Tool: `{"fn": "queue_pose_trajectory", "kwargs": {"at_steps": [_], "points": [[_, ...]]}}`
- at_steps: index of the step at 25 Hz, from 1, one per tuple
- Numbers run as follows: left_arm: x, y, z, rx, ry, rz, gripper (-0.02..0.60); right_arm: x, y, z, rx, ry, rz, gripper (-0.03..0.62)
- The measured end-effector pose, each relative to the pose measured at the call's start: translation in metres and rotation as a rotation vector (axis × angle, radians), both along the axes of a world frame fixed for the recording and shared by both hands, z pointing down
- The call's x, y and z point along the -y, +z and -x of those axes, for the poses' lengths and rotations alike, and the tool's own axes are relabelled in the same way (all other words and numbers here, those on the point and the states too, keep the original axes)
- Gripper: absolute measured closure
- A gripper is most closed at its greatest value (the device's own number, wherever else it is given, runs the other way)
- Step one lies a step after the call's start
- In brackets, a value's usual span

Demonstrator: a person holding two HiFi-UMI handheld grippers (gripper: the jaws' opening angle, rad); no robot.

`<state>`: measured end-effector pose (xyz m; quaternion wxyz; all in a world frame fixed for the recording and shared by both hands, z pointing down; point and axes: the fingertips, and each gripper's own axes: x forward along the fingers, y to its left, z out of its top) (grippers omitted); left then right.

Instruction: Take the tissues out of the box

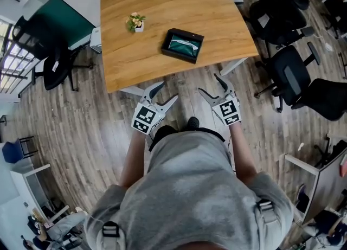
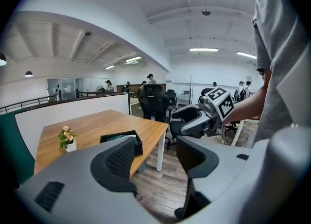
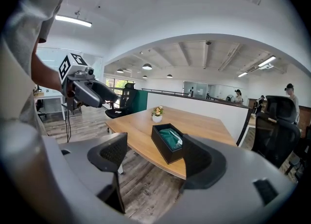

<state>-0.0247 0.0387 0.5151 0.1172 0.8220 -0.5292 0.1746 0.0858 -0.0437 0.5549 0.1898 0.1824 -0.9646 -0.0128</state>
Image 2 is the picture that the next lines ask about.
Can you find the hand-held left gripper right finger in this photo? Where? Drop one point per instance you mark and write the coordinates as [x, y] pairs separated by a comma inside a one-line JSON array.
[[194, 162]]

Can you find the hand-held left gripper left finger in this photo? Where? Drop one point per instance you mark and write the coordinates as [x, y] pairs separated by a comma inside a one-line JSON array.
[[116, 162]]

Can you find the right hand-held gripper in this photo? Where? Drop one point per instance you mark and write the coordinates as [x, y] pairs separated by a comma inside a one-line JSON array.
[[224, 107]]

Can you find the black leather box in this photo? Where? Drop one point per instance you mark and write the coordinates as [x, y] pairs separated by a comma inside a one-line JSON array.
[[139, 149]]

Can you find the green tissue pack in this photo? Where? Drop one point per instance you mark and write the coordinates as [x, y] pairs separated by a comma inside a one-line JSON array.
[[121, 136]]

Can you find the person's right forearm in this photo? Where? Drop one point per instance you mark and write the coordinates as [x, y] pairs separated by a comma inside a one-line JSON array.
[[247, 104]]

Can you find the black headrest office chair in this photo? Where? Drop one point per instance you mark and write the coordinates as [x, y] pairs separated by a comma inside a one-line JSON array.
[[153, 101]]

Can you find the potted flower plant white pot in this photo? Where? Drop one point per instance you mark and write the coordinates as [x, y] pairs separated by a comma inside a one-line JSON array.
[[66, 138]]

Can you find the wooden table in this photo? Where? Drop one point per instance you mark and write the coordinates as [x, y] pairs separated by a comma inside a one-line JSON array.
[[73, 111]]

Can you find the rectangular ceiling light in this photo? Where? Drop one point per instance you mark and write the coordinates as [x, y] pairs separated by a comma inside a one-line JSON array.
[[203, 49], [246, 55]]

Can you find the wood panel counter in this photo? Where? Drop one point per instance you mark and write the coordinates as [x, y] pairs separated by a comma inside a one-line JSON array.
[[120, 88]]

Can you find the standing floor fan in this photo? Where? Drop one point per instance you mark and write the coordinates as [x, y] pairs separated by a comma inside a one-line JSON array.
[[100, 88]]

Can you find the long tube ceiling light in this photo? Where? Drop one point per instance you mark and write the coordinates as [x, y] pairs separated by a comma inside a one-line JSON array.
[[133, 59], [109, 67]]

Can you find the green partition panel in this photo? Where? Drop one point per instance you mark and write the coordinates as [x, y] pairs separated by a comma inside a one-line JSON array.
[[14, 150]]

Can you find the black metal railing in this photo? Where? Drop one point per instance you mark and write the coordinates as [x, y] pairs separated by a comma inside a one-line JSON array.
[[29, 102]]

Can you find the round ceiling fixture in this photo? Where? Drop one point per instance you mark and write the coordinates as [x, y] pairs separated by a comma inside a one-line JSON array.
[[206, 12]]

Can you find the black pendant lamp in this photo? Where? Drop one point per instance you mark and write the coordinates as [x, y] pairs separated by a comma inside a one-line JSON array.
[[2, 60], [28, 74]]

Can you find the grey t-shirt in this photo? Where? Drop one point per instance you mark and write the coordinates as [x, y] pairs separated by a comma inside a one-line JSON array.
[[274, 23]]

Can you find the white frame desk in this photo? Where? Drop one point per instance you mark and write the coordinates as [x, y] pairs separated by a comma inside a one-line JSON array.
[[237, 133]]

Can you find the ceiling dome camera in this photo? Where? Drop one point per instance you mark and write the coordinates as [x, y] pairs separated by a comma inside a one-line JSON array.
[[88, 33]]

